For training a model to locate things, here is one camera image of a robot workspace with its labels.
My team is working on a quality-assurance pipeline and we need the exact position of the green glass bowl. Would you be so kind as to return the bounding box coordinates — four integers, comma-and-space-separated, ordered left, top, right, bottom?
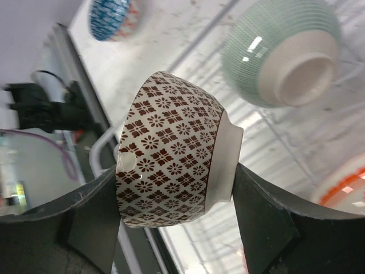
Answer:
222, 1, 342, 108

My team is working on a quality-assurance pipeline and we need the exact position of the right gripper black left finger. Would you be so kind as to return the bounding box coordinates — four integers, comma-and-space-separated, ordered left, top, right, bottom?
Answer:
1, 167, 120, 273

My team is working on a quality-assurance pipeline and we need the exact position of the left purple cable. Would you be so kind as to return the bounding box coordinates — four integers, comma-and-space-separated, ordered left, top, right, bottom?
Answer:
0, 128, 78, 180

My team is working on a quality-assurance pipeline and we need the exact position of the grid patterned bowl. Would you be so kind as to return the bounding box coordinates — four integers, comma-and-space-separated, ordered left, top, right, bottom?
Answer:
116, 71, 244, 228

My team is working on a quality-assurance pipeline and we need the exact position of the clear wire dish rack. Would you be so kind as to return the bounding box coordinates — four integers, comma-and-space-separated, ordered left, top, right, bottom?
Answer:
90, 0, 365, 274

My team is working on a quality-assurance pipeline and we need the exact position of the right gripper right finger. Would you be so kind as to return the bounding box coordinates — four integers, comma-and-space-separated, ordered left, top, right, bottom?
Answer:
233, 164, 364, 274

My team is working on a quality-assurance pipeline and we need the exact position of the blue triangle patterned bowl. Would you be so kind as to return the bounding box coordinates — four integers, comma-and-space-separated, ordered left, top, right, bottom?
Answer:
88, 0, 144, 42

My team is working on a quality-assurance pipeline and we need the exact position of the orange patterned bowl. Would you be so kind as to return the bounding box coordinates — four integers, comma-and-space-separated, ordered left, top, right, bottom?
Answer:
310, 153, 364, 216

